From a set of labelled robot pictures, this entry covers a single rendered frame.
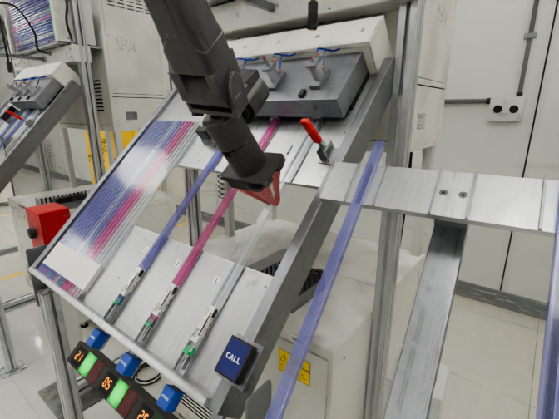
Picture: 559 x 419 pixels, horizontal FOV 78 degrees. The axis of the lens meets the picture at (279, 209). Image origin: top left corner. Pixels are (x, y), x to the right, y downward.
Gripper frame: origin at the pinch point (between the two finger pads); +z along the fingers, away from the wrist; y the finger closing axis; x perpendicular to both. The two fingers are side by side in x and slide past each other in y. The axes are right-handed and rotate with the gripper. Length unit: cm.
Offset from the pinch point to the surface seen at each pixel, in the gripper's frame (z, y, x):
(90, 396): 69, 91, 62
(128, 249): 2.2, 30.6, 18.1
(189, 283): 2.6, 8.7, 19.4
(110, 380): 5.4, 14.4, 38.9
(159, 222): 73, 136, -20
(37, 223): 8, 93, 20
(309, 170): 0.0, -3.8, -8.3
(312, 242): 3.0, -10.0, 4.9
